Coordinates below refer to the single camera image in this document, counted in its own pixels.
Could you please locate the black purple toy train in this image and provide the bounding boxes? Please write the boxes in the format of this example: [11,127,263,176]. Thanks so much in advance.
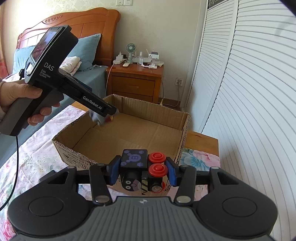
[119,149,168,195]

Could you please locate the grey elephant toy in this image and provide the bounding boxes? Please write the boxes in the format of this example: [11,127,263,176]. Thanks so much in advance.
[89,109,119,126]

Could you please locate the person's left hand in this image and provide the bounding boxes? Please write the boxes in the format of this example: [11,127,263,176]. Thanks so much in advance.
[0,80,60,126]

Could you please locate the pink floral quilt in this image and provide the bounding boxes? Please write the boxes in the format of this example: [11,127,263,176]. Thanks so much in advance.
[60,56,82,76]

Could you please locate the blue pillow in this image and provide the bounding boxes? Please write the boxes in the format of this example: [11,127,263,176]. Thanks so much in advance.
[12,33,101,74]

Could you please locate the blue-grey bed sheet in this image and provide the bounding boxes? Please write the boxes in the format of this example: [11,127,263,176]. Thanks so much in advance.
[0,66,106,166]

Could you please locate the brown cardboard box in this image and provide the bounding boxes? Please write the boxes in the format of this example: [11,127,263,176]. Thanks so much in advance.
[52,93,192,193]

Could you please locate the floral pink table cloth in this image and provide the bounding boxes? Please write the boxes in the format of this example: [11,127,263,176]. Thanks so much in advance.
[1,105,221,240]

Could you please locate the white power strip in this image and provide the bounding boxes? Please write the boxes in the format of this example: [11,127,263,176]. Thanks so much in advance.
[113,52,126,65]

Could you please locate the wooden bed headboard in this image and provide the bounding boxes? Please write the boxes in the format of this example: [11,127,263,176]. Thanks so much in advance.
[16,8,121,66]

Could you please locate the small green desk fan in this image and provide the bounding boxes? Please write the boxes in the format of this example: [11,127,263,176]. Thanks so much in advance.
[125,43,137,64]

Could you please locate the wooden nightstand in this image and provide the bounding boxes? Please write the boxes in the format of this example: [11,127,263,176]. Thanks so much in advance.
[106,63,164,103]

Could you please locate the clear spray bottle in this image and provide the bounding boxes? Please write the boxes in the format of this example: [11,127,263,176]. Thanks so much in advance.
[137,51,144,65]

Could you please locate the white louvered closet doors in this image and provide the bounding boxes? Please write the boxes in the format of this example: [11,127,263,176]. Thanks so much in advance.
[186,1,295,240]

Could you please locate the white phone stand gadget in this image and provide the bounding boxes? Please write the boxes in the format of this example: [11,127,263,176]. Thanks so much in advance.
[148,51,164,69]

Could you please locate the white charging cable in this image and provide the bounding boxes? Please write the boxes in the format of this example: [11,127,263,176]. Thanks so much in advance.
[104,63,116,98]

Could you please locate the wall power outlet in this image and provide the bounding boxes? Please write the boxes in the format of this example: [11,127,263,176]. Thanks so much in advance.
[175,78,183,86]

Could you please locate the wall light switch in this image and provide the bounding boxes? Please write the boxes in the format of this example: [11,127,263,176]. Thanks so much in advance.
[116,0,133,6]

